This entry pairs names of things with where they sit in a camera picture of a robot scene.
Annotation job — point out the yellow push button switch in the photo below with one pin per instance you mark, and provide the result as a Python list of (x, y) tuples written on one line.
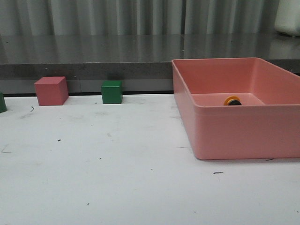
[(232, 100)]

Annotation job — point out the green cube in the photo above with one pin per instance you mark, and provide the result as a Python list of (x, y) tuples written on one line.
[(111, 92), (3, 107)]

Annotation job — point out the pink plastic bin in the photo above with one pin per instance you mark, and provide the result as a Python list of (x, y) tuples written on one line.
[(266, 125)]

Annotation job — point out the pink cube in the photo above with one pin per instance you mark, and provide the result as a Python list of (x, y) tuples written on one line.
[(51, 90)]

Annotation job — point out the white container in background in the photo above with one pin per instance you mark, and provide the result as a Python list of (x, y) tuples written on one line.
[(288, 18)]

